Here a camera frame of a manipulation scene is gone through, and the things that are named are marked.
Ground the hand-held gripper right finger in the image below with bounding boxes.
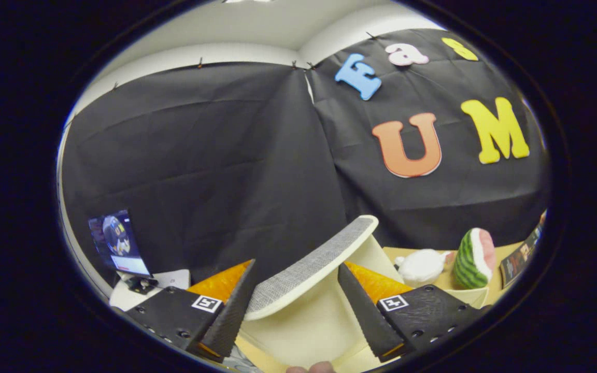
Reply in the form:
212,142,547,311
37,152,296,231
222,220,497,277
337,261,478,362

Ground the black cover book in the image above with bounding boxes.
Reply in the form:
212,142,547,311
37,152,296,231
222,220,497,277
500,223,546,289

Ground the white sheet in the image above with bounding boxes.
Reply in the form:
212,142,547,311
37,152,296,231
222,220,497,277
109,268,191,311

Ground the black backdrop cloth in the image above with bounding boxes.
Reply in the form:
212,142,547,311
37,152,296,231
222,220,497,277
60,28,553,285

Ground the grey fabric storage box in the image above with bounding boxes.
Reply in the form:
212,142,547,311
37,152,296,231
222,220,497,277
234,215,490,371

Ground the watermelon slice plush toy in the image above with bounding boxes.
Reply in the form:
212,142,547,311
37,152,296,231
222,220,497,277
453,228,496,290

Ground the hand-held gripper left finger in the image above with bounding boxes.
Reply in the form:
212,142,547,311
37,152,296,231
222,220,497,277
122,259,257,362

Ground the white plush toy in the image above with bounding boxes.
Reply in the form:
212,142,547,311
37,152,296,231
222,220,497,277
394,249,454,289

